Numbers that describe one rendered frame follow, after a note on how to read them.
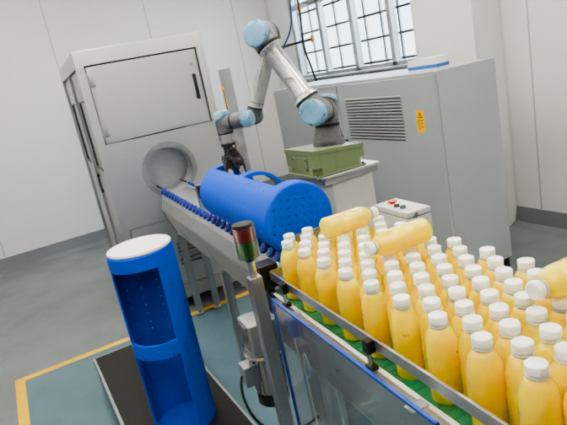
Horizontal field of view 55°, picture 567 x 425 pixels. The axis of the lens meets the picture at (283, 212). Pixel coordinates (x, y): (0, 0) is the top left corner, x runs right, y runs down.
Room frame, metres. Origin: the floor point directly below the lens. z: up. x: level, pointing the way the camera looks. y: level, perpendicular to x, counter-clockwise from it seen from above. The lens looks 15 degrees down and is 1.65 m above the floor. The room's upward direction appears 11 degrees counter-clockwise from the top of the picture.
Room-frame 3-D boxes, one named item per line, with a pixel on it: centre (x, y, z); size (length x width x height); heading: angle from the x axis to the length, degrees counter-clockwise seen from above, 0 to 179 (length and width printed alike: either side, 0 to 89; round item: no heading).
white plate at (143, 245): (2.28, 0.64, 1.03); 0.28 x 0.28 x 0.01
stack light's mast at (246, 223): (1.46, 0.12, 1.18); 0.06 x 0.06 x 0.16
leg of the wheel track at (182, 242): (3.81, 0.76, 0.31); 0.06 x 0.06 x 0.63; 22
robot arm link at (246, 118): (2.61, 0.10, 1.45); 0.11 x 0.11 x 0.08; 66
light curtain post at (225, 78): (3.46, 0.19, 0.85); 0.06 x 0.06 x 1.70; 22
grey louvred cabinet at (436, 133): (4.41, -0.81, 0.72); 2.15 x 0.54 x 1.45; 25
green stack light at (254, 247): (1.46, 0.12, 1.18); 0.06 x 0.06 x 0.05
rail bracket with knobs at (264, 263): (1.84, 0.10, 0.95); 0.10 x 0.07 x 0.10; 112
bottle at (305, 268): (1.61, -0.04, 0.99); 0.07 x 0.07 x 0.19
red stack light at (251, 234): (1.46, 0.12, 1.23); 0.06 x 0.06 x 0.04
